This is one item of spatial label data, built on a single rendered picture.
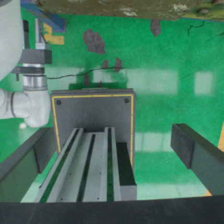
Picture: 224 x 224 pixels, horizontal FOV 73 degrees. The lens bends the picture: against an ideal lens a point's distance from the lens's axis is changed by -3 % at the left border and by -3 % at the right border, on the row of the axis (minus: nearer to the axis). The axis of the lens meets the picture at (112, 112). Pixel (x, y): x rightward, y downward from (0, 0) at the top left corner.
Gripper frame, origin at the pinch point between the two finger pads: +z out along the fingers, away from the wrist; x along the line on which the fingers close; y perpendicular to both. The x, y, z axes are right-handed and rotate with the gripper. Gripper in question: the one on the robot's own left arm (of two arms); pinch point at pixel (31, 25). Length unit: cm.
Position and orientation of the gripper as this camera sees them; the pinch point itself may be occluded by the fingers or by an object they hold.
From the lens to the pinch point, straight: 68.6
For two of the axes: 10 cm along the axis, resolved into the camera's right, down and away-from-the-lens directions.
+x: 9.7, 1.1, -2.2
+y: 2.4, -2.5, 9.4
